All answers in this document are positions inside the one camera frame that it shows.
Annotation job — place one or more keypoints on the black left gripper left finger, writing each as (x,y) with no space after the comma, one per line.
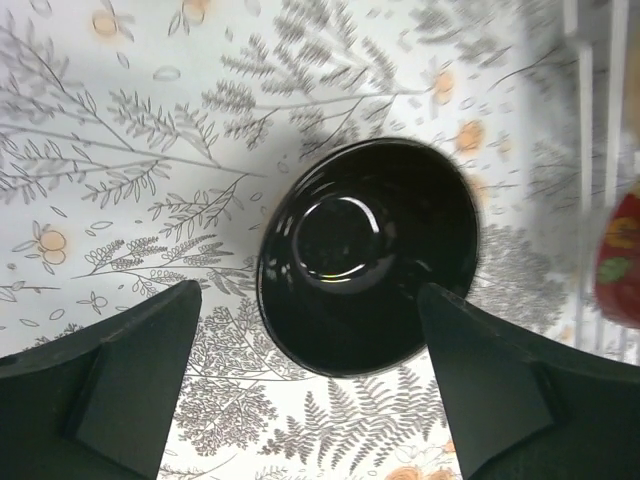
(98,403)

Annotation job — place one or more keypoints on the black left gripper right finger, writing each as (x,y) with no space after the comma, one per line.
(522,406)

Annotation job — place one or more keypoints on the black lacquer bowl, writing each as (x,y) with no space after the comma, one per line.
(349,246)

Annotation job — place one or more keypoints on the metal wire dish rack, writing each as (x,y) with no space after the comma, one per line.
(599,34)

